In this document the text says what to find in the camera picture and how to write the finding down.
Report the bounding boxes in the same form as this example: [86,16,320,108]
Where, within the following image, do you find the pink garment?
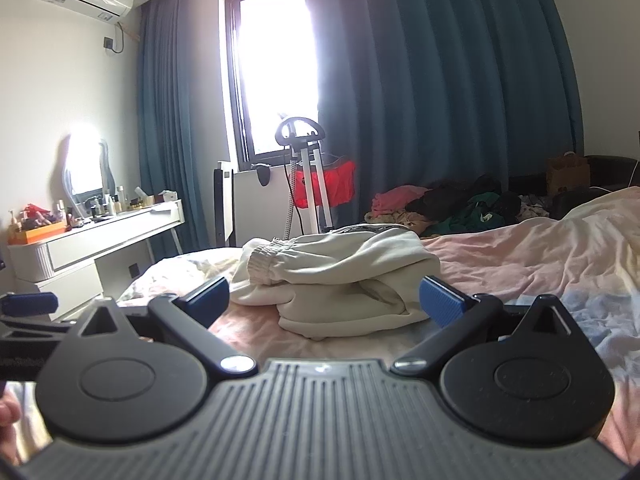
[371,185,433,216]

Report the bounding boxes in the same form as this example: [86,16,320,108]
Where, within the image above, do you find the orange tray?
[7,220,68,246]

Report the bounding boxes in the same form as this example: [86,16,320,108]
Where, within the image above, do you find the patterned white garment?
[517,195,553,221]

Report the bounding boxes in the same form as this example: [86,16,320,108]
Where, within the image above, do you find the garment steamer stand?
[274,116,335,241]

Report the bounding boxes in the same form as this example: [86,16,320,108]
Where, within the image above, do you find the white dressing table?
[7,199,185,321]

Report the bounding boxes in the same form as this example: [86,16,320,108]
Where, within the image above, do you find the black chair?
[510,155,640,221]

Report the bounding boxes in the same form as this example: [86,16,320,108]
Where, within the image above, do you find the group of cosmetics bottles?
[7,186,181,233]

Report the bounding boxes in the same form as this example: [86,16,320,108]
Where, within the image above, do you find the black socket with cable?
[102,22,126,54]

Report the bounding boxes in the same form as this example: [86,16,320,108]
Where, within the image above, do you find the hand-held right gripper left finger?
[70,276,258,376]

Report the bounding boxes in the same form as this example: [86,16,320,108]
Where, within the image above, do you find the person's left hand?
[0,394,23,466]

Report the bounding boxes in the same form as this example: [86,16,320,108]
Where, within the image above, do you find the red cloth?
[292,159,357,209]

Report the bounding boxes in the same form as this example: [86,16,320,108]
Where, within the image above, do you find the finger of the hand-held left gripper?
[0,291,83,343]

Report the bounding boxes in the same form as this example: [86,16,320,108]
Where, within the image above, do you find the wide blue curtain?
[302,0,586,233]

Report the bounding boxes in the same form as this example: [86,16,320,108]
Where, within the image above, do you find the white cable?
[585,159,640,193]

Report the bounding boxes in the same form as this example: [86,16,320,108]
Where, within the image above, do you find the black garment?
[405,175,521,223]

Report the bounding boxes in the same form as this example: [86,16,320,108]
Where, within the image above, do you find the cream sweatpants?
[229,225,442,342]

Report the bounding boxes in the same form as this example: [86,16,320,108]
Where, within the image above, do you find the beige garment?
[364,210,431,237]

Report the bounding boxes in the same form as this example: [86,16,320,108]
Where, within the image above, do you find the vanity mirror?
[62,127,118,206]

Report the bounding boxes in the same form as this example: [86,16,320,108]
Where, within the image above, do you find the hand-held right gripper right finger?
[390,275,576,376]

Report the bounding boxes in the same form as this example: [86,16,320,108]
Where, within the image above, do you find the pastel bed sheet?
[117,185,640,466]

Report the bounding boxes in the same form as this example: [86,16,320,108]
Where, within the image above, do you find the dark framed window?
[218,0,321,171]

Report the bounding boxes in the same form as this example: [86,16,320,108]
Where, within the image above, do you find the white radiator panel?
[232,167,301,248]

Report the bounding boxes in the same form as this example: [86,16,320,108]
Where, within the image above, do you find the green garment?
[425,192,506,238]

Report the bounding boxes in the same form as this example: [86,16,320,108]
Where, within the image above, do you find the brown paper bag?
[546,152,591,197]

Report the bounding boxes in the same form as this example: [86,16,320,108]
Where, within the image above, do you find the narrow blue curtain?
[136,0,241,257]

